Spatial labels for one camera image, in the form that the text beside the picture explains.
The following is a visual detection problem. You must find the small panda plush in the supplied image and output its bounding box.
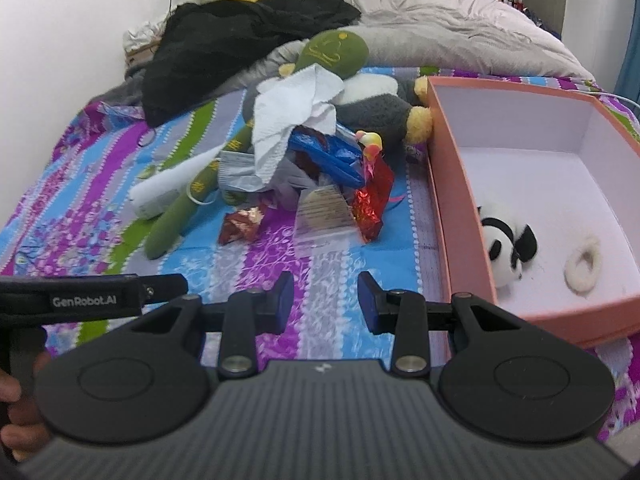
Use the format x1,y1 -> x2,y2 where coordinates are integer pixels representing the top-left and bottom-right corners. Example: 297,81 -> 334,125
477,202 -> 539,289

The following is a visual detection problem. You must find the small red foil wrapper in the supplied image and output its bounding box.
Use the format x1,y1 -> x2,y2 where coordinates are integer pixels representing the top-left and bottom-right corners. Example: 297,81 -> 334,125
217,205 -> 267,246

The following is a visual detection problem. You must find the blue curtain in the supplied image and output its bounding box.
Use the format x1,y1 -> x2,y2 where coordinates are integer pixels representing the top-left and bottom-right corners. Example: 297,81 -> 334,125
614,47 -> 640,107

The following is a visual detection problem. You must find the grey penguin plush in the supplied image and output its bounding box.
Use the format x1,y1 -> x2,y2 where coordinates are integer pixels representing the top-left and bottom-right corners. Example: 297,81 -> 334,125
277,62 -> 434,147

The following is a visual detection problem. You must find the small yellow pink toy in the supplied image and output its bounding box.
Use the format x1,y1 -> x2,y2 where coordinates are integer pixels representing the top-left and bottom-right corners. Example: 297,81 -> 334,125
355,130 -> 384,159

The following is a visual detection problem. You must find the white paper tissue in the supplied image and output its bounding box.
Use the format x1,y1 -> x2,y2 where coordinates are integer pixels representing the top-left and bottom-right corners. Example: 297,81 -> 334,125
251,66 -> 346,184

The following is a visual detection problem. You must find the person's left hand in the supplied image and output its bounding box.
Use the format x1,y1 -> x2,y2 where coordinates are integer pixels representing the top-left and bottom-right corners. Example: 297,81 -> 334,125
0,350 -> 55,463

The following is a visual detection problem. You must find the white rolled cloth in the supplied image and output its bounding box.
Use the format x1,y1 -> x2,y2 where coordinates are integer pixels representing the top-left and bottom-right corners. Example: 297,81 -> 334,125
131,150 -> 221,220

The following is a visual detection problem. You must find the large red foil wrapper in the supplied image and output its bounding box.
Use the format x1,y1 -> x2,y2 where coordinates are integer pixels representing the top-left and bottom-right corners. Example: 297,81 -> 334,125
350,152 -> 396,244

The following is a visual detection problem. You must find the blue snack packet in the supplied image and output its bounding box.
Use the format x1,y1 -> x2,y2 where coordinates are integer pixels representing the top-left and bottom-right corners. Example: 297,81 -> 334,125
287,127 -> 366,187

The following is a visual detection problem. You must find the grey duvet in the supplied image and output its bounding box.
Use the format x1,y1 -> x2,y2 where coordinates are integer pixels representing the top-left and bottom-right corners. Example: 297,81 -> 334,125
235,0 -> 596,92

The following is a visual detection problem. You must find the grey-blue face mask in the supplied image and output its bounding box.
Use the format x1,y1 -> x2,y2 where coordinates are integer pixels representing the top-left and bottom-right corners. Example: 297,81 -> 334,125
217,149 -> 266,197

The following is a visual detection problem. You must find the white cable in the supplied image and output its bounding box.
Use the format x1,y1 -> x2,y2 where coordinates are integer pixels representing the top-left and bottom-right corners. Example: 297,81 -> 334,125
580,86 -> 640,108

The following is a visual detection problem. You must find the pink cardboard box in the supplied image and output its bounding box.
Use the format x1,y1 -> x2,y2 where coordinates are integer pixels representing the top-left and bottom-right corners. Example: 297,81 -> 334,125
426,76 -> 640,348

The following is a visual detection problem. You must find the colourful patterned bedsheet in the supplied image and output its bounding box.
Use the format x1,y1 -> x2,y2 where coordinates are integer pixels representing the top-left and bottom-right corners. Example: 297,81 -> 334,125
0,66 -> 640,461

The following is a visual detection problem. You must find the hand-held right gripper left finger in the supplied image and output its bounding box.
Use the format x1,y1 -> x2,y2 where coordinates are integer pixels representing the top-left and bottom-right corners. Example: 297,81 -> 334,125
131,271 -> 296,381

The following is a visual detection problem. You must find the long green plush toy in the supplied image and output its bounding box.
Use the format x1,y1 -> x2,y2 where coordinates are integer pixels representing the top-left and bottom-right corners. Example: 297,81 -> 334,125
144,29 -> 371,261

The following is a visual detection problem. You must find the clear labelled plastic packet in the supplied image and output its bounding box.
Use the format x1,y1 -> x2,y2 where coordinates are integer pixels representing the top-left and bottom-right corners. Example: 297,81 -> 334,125
295,185 -> 359,247

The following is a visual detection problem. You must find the black clothing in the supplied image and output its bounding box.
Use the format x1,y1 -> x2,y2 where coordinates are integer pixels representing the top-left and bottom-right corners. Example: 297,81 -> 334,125
141,0 -> 362,129

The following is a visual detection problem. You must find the white plastic bag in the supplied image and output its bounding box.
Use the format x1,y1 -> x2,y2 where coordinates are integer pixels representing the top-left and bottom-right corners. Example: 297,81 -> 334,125
123,20 -> 169,56

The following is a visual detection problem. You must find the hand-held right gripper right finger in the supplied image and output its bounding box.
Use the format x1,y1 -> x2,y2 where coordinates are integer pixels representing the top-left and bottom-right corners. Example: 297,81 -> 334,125
357,271 -> 521,380

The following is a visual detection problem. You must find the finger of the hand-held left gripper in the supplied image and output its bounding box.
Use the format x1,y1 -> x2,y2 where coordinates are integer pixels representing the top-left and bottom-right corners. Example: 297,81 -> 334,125
120,274 -> 189,307

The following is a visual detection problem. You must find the white fluffy hair scrunchie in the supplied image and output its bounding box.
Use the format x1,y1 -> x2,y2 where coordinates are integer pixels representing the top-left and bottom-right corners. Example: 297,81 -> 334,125
564,236 -> 603,295

